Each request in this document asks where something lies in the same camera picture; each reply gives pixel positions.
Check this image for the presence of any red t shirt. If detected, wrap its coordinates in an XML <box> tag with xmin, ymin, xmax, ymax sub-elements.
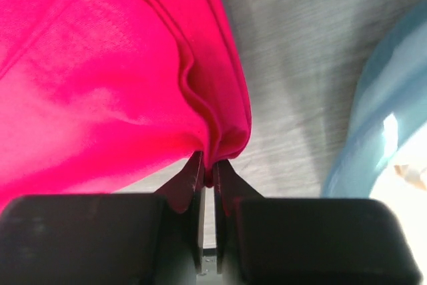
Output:
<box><xmin>1</xmin><ymin>0</ymin><xmax>252</xmax><ymax>206</ymax></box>

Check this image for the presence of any crumpled white t shirt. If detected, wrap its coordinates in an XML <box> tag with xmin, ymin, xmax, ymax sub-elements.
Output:
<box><xmin>370</xmin><ymin>133</ymin><xmax>426</xmax><ymax>270</ymax></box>

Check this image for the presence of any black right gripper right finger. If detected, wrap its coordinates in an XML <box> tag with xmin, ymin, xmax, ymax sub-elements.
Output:
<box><xmin>212</xmin><ymin>160</ymin><xmax>421</xmax><ymax>284</ymax></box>

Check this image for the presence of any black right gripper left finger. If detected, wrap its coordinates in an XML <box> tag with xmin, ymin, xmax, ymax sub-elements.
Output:
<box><xmin>1</xmin><ymin>152</ymin><xmax>205</xmax><ymax>284</ymax></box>

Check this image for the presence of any blue plastic basket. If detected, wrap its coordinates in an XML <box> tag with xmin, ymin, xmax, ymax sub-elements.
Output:
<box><xmin>321</xmin><ymin>1</ymin><xmax>426</xmax><ymax>198</ymax></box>

